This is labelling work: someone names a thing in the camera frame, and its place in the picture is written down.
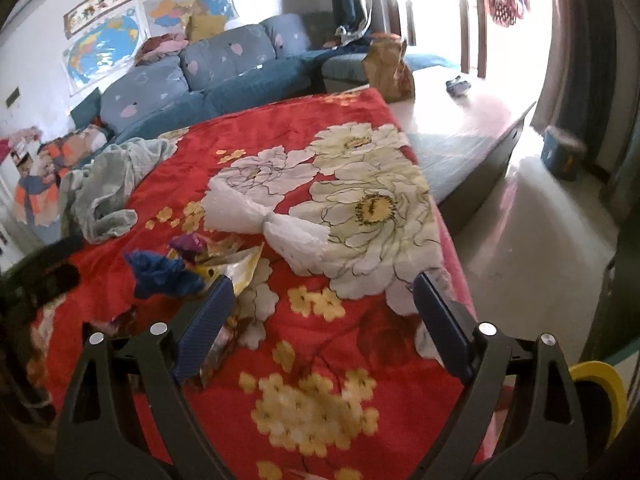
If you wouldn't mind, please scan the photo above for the blue wrapper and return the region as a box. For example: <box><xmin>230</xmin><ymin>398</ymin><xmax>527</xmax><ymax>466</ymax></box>
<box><xmin>124</xmin><ymin>250</ymin><xmax>205</xmax><ymax>299</ymax></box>

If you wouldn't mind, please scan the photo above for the yellow white snack bag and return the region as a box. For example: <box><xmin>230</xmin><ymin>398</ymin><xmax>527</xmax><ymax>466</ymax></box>
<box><xmin>192</xmin><ymin>244</ymin><xmax>264</xmax><ymax>297</ymax></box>

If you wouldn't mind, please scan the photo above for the white tissue wad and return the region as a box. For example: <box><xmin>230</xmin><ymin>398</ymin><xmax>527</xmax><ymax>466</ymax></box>
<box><xmin>201</xmin><ymin>178</ymin><xmax>330</xmax><ymax>275</ymax></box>

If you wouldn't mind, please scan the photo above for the purple foil wrapper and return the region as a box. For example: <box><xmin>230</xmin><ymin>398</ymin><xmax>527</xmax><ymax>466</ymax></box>
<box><xmin>168</xmin><ymin>232</ymin><xmax>208</xmax><ymax>262</ymax></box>

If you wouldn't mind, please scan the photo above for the yellow rimmed black trash bin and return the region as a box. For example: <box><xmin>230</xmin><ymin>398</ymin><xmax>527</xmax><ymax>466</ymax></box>
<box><xmin>570</xmin><ymin>361</ymin><xmax>628</xmax><ymax>458</ymax></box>

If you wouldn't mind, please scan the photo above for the orange patterned quilt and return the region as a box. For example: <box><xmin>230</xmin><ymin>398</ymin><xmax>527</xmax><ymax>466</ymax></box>
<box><xmin>12</xmin><ymin>124</ymin><xmax>110</xmax><ymax>244</ymax></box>

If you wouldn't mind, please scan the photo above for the light green cloth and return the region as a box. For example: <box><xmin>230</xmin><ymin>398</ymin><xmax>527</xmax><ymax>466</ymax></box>
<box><xmin>58</xmin><ymin>138</ymin><xmax>177</xmax><ymax>245</ymax></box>

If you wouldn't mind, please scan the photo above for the red floral blanket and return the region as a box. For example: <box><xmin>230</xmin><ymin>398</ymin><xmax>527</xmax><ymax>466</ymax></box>
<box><xmin>47</xmin><ymin>90</ymin><xmax>469</xmax><ymax>479</ymax></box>

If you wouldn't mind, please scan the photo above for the world map poster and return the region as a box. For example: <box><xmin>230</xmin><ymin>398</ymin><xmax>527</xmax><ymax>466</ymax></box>
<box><xmin>62</xmin><ymin>6</ymin><xmax>146</xmax><ymax>96</ymax></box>

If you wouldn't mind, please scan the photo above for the dark round storage box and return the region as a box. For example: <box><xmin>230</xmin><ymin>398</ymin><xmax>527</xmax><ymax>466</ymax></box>
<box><xmin>540</xmin><ymin>125</ymin><xmax>587</xmax><ymax>181</ymax></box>

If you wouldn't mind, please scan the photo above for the china map poster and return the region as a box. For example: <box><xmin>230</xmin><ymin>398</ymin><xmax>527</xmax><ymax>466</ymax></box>
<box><xmin>142</xmin><ymin>0</ymin><xmax>239</xmax><ymax>36</ymax></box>

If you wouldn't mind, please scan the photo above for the yellow cushion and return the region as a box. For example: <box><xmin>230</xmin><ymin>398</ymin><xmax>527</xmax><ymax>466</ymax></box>
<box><xmin>186</xmin><ymin>14</ymin><xmax>227</xmax><ymax>44</ymax></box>

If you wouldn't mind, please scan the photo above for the dark coffee table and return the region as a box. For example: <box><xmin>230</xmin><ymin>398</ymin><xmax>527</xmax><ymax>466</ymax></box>
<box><xmin>390</xmin><ymin>66</ymin><xmax>536</xmax><ymax>235</ymax></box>

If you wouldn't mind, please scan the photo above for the blue sofa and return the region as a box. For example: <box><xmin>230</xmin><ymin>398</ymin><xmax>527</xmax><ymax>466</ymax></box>
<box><xmin>69</xmin><ymin>12</ymin><xmax>452</xmax><ymax>146</ymax></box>

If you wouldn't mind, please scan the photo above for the small object on table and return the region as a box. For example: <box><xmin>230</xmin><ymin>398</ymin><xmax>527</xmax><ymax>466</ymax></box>
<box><xmin>446</xmin><ymin>75</ymin><xmax>471</xmax><ymax>98</ymax></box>

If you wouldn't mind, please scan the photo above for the brown paper bag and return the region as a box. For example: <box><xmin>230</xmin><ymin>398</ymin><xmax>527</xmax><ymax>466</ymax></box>
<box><xmin>361</xmin><ymin>34</ymin><xmax>416</xmax><ymax>103</ymax></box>

